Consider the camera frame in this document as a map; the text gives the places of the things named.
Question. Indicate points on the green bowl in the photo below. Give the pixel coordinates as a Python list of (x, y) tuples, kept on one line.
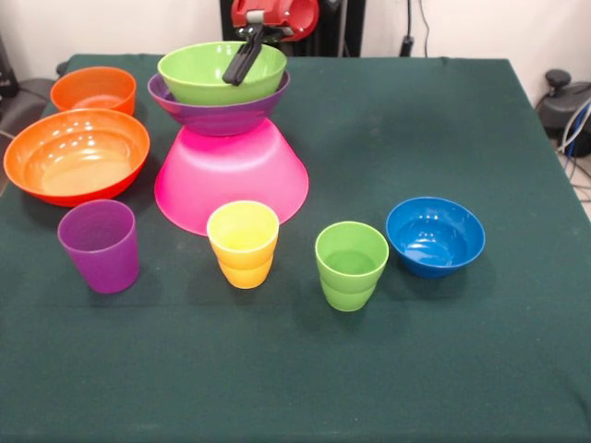
[(198, 87)]

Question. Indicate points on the blue bowl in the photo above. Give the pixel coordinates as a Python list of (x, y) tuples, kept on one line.
[(434, 240)]

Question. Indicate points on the green cup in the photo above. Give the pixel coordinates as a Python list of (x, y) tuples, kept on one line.
[(348, 286)]

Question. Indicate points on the purple bowl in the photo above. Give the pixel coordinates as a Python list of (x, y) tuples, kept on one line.
[(221, 117)]

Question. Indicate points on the small orange bowl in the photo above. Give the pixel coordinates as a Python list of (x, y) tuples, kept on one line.
[(92, 87)]

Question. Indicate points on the dark green tablecloth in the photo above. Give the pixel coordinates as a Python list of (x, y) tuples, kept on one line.
[(277, 369)]

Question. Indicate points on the large orange bowl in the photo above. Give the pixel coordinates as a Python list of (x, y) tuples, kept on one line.
[(74, 161)]

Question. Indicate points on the large pink bowl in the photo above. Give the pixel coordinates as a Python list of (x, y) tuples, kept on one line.
[(231, 184)]

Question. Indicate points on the purple cup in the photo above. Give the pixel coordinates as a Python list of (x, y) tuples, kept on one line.
[(104, 263)]

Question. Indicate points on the yellow cup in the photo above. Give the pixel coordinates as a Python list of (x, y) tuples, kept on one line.
[(242, 272)]

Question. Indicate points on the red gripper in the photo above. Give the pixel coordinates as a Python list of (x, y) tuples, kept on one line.
[(295, 18)]

